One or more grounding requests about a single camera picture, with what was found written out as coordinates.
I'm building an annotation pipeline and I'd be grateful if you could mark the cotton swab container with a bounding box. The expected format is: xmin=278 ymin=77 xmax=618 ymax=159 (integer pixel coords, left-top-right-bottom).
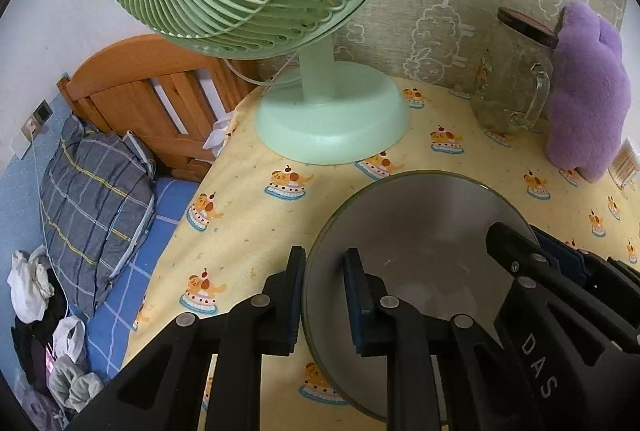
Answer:
xmin=608 ymin=139 xmax=640 ymax=188

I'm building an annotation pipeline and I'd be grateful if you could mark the yellow cake-print tablecloth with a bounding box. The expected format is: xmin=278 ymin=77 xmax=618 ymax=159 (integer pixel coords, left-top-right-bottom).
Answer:
xmin=121 ymin=70 xmax=640 ymax=431

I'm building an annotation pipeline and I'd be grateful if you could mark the grey bowl with dark rim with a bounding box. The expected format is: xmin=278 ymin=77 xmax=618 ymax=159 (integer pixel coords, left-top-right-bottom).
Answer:
xmin=303 ymin=170 xmax=536 ymax=420

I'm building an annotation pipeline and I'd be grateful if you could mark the grey plaid pillow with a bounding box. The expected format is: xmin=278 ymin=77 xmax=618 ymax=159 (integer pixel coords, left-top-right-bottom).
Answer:
xmin=39 ymin=115 xmax=156 ymax=318

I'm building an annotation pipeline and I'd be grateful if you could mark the glass jar with dark lid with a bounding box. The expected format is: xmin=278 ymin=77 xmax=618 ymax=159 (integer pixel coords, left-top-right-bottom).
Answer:
xmin=471 ymin=6 xmax=558 ymax=136

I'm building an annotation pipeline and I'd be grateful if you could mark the white cloth pile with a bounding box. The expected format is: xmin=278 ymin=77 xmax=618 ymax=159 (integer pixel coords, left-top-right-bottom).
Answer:
xmin=6 ymin=245 xmax=55 ymax=324

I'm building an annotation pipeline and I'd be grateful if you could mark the white fan power cable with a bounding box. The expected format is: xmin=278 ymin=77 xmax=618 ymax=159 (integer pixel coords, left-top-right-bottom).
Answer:
xmin=221 ymin=53 xmax=304 ymax=88

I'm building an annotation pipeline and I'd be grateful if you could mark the wooden bed headboard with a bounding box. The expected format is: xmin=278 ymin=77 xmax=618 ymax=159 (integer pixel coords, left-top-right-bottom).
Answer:
xmin=58 ymin=35 xmax=258 ymax=182

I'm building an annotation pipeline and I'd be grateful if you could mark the purple plush toy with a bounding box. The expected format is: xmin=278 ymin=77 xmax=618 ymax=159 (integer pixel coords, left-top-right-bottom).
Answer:
xmin=544 ymin=1 xmax=631 ymax=182

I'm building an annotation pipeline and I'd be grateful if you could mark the wall power socket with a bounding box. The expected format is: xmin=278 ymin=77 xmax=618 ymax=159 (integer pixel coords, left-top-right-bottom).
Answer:
xmin=21 ymin=100 xmax=52 ymax=142

